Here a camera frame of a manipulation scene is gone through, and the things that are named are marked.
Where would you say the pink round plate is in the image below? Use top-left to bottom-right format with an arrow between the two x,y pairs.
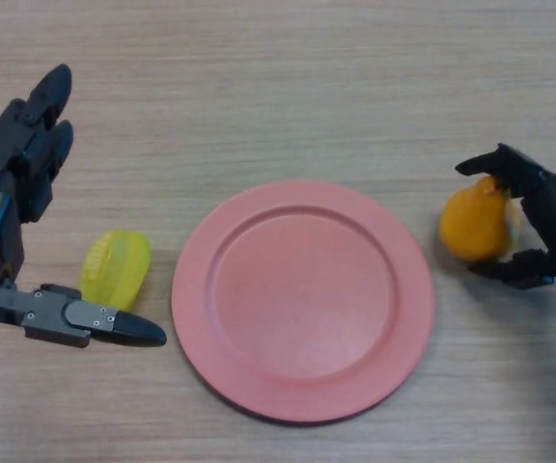
171,179 -> 436,425

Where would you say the yellow starfruit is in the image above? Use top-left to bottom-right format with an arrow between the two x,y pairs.
79,230 -> 153,313

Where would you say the yellow orange pear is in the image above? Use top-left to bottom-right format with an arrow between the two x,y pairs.
439,176 -> 523,263

